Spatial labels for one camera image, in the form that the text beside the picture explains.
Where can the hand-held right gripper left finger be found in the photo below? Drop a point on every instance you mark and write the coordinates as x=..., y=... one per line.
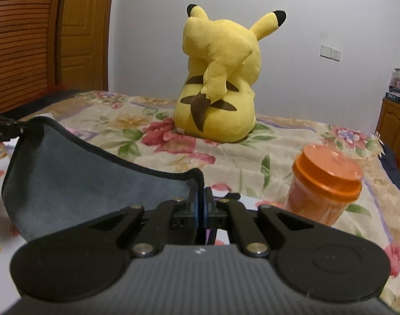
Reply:
x=196, y=218

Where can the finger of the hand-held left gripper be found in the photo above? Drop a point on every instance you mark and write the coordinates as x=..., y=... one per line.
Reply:
x=3, y=128

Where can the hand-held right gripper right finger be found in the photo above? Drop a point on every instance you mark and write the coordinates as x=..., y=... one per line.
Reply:
x=207, y=208

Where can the grey towel with black edging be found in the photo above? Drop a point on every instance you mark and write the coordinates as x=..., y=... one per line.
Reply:
x=72, y=177

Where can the floral bed sheet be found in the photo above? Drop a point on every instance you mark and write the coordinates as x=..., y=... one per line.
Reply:
x=252, y=160

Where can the wooden louvered wardrobe door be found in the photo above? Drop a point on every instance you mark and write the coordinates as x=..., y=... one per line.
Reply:
x=19, y=39

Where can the orange lidded plastic jar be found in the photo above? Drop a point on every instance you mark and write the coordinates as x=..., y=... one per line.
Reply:
x=321, y=187

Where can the wooden panel door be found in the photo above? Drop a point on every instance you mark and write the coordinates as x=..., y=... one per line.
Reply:
x=85, y=32

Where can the yellow plush toy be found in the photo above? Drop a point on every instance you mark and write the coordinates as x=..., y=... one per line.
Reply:
x=216, y=82

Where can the dark blue cloth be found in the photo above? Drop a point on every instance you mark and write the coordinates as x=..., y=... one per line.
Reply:
x=397, y=170

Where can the wooden cabinet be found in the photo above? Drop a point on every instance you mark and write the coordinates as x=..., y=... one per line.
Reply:
x=395, y=131

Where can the white wall switch plate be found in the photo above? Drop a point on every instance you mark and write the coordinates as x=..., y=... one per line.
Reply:
x=325, y=52

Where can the white wall outlet plate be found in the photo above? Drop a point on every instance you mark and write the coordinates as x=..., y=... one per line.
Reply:
x=335, y=54

